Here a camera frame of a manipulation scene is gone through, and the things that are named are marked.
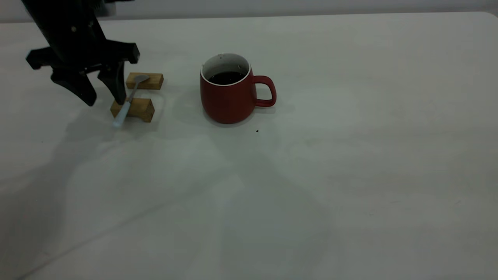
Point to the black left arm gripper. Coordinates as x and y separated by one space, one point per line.
74 35

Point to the red ceramic mug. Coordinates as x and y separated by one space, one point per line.
227 103

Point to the dark coffee liquid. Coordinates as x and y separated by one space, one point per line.
227 77

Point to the arched wooden block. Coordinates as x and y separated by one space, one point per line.
143 109

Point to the flat rectangular wooden block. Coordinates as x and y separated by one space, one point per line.
153 81

